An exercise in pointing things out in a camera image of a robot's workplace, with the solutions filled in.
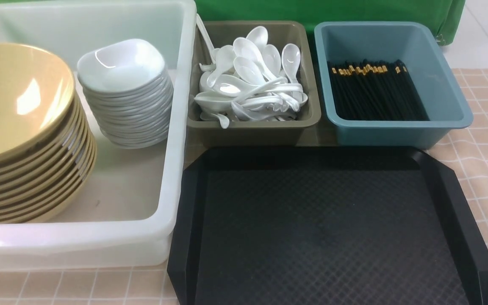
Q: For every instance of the small white sauce dish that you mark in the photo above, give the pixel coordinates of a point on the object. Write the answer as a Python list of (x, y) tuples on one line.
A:
[(121, 67)]

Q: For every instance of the yellow noodle bowl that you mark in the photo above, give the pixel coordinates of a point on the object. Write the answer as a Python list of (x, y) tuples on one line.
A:
[(36, 90)]

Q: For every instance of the blue plastic chopstick bin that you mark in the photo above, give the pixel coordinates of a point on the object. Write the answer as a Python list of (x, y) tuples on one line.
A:
[(411, 43)]

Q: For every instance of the pink checkered tablecloth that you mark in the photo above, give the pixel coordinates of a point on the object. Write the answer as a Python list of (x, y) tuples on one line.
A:
[(465, 151)]

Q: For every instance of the stack of white dishes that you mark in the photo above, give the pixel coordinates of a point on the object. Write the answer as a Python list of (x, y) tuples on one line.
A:
[(137, 119)]

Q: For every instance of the large white plastic tub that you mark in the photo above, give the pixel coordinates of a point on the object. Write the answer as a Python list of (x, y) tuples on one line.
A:
[(125, 212)]

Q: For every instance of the pile of white soup spoons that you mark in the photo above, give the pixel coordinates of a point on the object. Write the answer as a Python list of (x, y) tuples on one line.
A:
[(279, 95)]

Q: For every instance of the bundle of black chopsticks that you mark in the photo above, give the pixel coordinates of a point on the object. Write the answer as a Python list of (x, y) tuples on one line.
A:
[(375, 90)]

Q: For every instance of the stack of yellow bowls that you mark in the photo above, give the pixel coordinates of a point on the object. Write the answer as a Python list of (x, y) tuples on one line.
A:
[(39, 183)]

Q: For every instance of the green cloth backdrop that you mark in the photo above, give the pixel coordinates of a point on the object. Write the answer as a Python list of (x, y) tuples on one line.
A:
[(441, 17)]

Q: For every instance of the olive plastic spoon bin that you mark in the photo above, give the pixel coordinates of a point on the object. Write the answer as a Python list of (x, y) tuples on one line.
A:
[(254, 133)]

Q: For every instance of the black plastic serving tray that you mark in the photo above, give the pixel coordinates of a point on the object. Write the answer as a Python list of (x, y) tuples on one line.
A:
[(325, 226)]

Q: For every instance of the white ceramic soup spoon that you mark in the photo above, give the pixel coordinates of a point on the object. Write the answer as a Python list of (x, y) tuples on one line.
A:
[(231, 86)]

